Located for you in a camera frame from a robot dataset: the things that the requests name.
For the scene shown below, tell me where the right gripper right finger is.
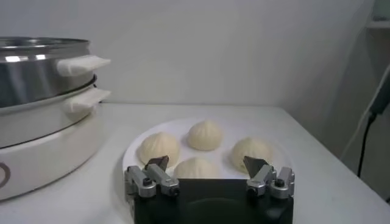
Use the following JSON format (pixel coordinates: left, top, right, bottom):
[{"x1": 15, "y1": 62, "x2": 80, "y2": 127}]
[{"x1": 243, "y1": 155, "x2": 296, "y2": 199}]

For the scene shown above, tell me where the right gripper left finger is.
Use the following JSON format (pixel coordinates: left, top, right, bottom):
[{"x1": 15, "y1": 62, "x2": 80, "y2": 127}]
[{"x1": 124, "y1": 155, "x2": 180, "y2": 198}]

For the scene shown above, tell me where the white steamed baozi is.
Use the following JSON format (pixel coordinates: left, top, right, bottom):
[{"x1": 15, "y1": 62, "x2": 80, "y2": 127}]
[
  {"x1": 172, "y1": 156, "x2": 220, "y2": 180},
  {"x1": 138, "y1": 131, "x2": 181, "y2": 167},
  {"x1": 186, "y1": 119, "x2": 224, "y2": 152},
  {"x1": 230, "y1": 136, "x2": 274, "y2": 174}
]

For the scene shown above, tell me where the stainless steel steamer pot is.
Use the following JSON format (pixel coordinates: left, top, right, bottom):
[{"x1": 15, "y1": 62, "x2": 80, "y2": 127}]
[{"x1": 0, "y1": 86, "x2": 112, "y2": 201}]

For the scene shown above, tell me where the stainless steel steamer basket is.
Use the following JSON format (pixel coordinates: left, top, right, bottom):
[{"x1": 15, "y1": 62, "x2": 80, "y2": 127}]
[{"x1": 0, "y1": 37, "x2": 111, "y2": 109}]

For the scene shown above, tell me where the white round plate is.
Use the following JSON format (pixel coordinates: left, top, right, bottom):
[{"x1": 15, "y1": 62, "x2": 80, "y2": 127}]
[{"x1": 122, "y1": 117, "x2": 293, "y2": 180}]

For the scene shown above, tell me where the white narrow shelf table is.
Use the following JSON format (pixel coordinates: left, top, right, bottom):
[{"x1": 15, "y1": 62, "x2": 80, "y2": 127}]
[{"x1": 367, "y1": 19, "x2": 390, "y2": 30}]

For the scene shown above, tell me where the black power adapter cable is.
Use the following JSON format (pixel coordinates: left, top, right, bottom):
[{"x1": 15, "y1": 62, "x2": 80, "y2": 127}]
[{"x1": 356, "y1": 65, "x2": 390, "y2": 179}]

